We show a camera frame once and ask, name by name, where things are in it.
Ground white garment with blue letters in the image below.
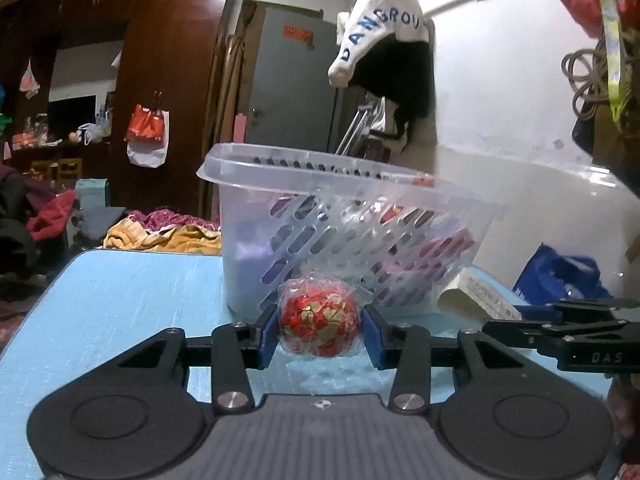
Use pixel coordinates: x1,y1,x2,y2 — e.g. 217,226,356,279
327,0,432,88

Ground wooden boards beside door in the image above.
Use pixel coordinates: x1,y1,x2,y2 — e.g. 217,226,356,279
201,0,259,222

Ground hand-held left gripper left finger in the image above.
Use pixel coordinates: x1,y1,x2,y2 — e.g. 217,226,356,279
90,305,281,415

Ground clear slotted plastic basket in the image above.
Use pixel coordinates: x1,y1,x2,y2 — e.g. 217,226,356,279
196,142,508,319

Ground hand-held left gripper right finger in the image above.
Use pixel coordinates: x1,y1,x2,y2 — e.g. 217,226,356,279
360,305,548,413

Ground black hanging garment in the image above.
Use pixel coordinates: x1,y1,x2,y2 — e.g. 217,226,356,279
350,39,437,142

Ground yellow-green ribbon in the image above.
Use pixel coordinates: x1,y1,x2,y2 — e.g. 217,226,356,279
592,0,634,122

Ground yellow and pink blanket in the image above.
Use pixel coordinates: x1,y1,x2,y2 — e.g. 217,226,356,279
103,209,224,257

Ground dark brown wooden wardrobe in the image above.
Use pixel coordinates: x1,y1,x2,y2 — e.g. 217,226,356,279
0,0,239,222

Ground small white pink bag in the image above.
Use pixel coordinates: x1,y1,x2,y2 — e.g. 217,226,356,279
19,60,40,100

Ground orange and white plastic bag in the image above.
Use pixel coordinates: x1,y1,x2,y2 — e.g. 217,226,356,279
124,103,170,168

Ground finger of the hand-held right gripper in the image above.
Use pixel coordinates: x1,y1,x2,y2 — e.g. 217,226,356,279
481,319,640,373
514,297,640,332

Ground folded metal frame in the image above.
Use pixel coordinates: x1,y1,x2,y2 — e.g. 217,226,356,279
334,100,387,159

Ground grey door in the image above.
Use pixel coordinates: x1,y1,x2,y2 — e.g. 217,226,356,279
245,5,347,154

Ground teal box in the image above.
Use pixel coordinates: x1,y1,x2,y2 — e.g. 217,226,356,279
75,178,110,211

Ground red garment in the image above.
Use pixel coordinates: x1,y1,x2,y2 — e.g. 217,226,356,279
26,190,81,242

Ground dark hanging bag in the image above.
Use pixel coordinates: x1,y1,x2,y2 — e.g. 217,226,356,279
571,102,640,201

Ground white paper carton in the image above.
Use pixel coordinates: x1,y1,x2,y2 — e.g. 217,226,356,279
438,266,524,324

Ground dark grey cushion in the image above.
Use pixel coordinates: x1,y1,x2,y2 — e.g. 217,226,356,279
80,205,129,241

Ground pile of dark clothes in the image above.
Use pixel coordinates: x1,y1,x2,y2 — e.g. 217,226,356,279
0,162,81,282

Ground coiled grey cable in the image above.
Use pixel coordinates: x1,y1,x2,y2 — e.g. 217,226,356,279
560,47,622,122

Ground red ball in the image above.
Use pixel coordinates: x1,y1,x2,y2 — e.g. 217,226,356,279
277,272,374,359

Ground clear plastic bag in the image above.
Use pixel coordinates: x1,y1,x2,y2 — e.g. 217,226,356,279
77,115,114,146

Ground blue plastic bag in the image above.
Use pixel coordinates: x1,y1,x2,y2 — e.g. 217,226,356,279
512,242,614,307

